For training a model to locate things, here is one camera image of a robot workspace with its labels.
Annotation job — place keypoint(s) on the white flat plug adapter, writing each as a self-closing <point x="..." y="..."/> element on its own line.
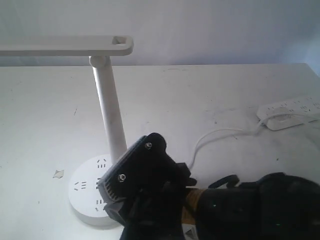
<point x="281" y="122"/>

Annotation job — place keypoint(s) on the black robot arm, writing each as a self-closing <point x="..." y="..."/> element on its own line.
<point x="278" y="206"/>

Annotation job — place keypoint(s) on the white power strip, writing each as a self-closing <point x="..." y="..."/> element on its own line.
<point x="306" y="105"/>

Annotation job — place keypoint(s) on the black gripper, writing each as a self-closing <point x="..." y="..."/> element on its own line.
<point x="152" y="213"/>

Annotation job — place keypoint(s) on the white desk lamp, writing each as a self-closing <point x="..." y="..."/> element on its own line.
<point x="83" y="193"/>

